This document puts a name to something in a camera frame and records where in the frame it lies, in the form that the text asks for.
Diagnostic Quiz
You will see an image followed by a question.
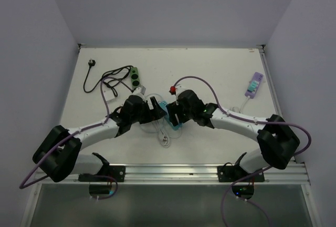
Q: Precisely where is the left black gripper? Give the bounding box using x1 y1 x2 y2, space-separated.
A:
130 96 166 123

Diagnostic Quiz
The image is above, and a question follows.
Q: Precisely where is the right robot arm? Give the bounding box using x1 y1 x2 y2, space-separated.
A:
166 87 300 181

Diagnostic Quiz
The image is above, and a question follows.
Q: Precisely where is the purple power strip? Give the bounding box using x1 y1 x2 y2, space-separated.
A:
245 72 264 99

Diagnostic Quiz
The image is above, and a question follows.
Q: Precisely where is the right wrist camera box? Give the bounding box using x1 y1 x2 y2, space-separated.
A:
169 84 187 99

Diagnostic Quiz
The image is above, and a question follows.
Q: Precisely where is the black power cord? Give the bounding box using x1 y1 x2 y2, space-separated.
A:
83 58 134 99

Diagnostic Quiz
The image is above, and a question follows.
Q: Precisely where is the aluminium front rail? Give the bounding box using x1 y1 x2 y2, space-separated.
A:
34 163 309 185

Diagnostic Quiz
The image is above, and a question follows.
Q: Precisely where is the purple strip white cord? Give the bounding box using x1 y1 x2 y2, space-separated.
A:
230 96 250 114

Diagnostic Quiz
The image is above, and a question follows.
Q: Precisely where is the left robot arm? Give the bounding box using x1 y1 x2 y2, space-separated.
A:
33 95 167 182

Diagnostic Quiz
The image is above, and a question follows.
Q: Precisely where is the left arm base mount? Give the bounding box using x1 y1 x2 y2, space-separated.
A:
78 153 126 182

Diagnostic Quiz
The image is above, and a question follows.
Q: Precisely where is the green power strip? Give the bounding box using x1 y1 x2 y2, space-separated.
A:
130 67 141 90

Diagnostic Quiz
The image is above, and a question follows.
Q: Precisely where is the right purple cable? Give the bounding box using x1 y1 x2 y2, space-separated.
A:
173 76 312 227

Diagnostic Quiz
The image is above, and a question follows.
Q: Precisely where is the teal power strip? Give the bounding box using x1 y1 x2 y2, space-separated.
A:
157 100 184 131

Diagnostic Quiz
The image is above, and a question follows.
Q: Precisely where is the white charger plug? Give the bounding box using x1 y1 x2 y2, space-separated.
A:
103 90 116 103

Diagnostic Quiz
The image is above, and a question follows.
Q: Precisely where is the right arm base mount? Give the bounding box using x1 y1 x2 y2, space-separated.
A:
217 151 269 182

